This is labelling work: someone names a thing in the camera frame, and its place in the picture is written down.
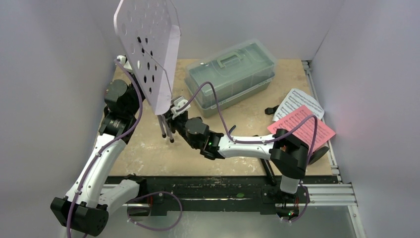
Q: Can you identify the white sheet music page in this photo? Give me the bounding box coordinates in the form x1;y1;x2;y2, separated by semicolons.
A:
272;88;325;121

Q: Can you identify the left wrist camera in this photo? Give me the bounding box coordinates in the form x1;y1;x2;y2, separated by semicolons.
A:
116;55;133;73

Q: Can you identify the white perforated music stand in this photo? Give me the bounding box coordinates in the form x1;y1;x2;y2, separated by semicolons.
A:
113;0;182;142

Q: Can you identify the small black clip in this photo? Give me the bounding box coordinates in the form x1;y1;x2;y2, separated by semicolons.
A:
264;105;279;115

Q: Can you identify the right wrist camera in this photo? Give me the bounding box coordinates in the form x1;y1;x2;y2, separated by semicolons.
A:
170;96;191;119

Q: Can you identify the clear green storage box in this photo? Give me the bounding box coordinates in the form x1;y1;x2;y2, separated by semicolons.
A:
185;39;277;118

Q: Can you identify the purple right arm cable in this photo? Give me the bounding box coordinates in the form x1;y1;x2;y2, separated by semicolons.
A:
178;81;318;224

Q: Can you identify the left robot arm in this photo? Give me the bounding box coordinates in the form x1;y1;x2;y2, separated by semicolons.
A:
50;79;148;238

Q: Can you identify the black round disc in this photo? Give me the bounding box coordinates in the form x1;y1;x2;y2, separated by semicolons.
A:
309;146;329;165

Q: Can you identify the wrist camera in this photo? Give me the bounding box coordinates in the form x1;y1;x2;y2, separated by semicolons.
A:
170;96;191;119
116;55;133;73

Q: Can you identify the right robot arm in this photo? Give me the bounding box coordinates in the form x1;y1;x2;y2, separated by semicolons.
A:
163;110;314;202

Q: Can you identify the black clarinet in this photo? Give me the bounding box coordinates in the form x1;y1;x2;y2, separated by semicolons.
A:
260;158;277;186

